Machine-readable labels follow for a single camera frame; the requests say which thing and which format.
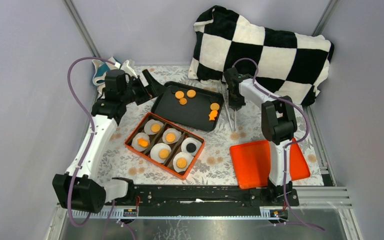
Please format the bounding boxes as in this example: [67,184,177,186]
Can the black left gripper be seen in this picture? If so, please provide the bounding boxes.
[120,70,168,106]

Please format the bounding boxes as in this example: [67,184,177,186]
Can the round orange cookie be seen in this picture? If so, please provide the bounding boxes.
[165,133,177,143]
[210,102,220,111]
[176,157,188,169]
[150,123,161,133]
[174,90,185,100]
[186,89,197,98]
[158,148,171,160]

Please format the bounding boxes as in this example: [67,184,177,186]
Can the black cookie tray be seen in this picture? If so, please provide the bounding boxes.
[150,81,224,132]

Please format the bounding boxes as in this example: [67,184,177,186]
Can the orange cookie box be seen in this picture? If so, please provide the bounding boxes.
[125,112,205,181]

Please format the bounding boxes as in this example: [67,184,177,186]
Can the black sandwich cookie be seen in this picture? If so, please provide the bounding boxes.
[186,142,197,154]

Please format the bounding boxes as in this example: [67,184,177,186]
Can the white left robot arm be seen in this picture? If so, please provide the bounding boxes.
[52,69,166,214]

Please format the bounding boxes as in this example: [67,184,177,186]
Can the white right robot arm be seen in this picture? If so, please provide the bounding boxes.
[222,67,298,206]

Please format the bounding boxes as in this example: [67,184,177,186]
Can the orange fish cookie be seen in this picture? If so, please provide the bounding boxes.
[208,110,218,121]

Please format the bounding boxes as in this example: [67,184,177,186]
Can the floral table mat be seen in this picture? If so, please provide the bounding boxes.
[97,66,324,186]

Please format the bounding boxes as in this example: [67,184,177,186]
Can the teal beige folded cloth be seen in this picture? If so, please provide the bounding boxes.
[91,56,137,87]

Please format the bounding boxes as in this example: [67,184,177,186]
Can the black white checkered pillow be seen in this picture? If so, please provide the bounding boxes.
[188,5,335,106]

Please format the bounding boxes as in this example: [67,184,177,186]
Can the orange box lid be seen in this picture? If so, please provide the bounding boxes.
[229,140,311,190]

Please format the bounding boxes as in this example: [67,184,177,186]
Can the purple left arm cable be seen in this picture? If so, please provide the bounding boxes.
[66,56,137,240]

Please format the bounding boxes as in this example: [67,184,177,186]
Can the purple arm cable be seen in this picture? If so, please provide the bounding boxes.
[231,57,327,233]
[66,56,137,240]

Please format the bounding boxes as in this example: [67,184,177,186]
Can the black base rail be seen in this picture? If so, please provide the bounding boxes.
[116,184,285,218]

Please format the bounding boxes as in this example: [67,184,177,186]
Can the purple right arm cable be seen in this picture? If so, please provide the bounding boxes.
[231,57,327,233]

